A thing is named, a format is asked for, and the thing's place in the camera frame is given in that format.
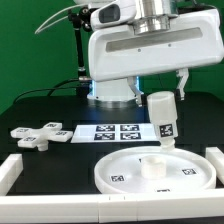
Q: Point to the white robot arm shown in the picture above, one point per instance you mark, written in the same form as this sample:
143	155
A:
151	16

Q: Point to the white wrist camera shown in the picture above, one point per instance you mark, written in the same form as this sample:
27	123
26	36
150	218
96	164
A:
113	14

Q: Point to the white cross table base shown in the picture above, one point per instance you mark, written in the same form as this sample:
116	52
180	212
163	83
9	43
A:
31	138

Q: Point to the white left fence bar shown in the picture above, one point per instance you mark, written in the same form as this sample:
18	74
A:
10	170

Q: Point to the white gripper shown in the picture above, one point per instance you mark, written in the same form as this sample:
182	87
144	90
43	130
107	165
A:
193	40

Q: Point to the white marker tag sheet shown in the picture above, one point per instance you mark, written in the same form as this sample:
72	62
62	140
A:
114	133

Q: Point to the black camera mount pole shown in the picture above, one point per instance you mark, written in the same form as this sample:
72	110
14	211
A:
81	21

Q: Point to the white right fence bar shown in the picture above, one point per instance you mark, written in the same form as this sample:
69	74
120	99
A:
216	157

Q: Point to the white round table top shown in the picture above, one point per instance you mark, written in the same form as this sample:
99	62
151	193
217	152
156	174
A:
149	169

